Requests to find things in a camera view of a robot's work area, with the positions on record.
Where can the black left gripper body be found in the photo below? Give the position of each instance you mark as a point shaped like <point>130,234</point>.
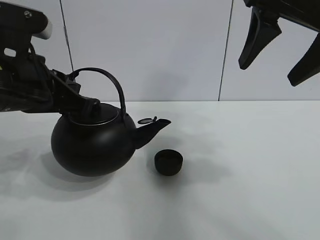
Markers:
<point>41,88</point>

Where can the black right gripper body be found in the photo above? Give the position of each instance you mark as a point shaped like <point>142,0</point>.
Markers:
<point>305,13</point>

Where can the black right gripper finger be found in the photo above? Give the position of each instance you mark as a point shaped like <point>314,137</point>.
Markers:
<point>263,29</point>
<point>308,65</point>

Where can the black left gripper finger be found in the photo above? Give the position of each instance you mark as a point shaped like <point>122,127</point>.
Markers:
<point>84,107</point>
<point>69,85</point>

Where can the black round teapot kettle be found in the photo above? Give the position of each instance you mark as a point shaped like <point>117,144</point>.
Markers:
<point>103,140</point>

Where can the small black teacup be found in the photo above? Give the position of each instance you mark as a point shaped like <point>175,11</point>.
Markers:
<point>168,162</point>

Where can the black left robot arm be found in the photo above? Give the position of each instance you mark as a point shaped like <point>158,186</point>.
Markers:
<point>10,84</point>

